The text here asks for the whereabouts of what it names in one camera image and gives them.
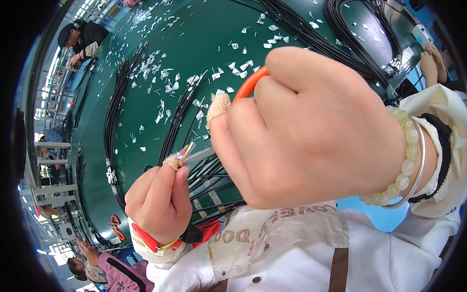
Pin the person's right hand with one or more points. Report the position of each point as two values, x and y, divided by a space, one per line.
310 146

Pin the person's left hand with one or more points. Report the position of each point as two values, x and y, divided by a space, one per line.
160 204

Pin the red wrist band black box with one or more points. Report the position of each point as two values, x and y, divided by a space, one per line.
146 237

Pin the white metal rack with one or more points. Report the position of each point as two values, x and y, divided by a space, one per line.
54 189

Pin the silver bangle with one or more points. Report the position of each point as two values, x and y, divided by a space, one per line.
421 164

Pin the person's body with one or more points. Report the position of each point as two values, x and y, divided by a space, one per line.
310 262

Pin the white paper label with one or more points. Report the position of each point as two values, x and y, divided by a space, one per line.
408 55

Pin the scattered silver foil scraps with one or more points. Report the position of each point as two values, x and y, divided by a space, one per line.
160 69

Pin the white plastic box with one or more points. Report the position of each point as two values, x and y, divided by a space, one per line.
422 35

